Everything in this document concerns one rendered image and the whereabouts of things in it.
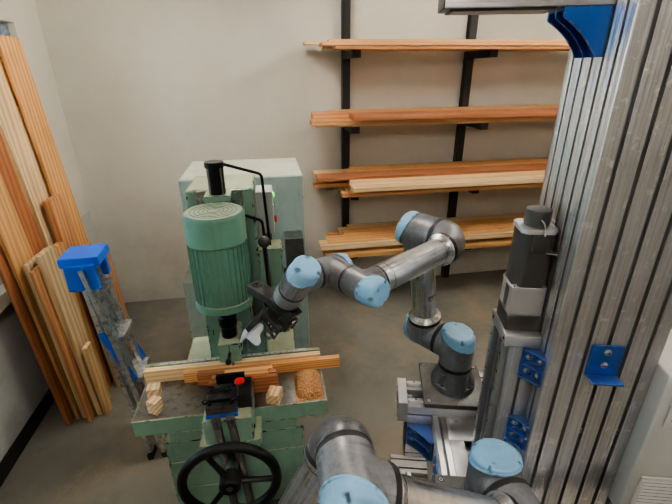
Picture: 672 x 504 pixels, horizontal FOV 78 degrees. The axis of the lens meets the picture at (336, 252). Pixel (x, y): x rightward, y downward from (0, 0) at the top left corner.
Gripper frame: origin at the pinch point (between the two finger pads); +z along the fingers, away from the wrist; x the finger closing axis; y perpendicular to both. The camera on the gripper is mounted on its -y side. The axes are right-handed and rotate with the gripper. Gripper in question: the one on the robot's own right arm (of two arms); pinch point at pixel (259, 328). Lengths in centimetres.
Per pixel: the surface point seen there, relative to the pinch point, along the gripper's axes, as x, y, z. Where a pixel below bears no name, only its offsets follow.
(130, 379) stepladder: -11, -38, 105
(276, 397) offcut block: 0.2, 17.7, 16.6
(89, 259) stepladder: -13, -79, 57
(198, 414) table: -18.5, 6.8, 28.0
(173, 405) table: -21.7, -0.9, 33.3
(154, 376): -20.3, -14.3, 39.4
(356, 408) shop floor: 87, 41, 114
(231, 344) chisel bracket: -2.8, -4.2, 15.2
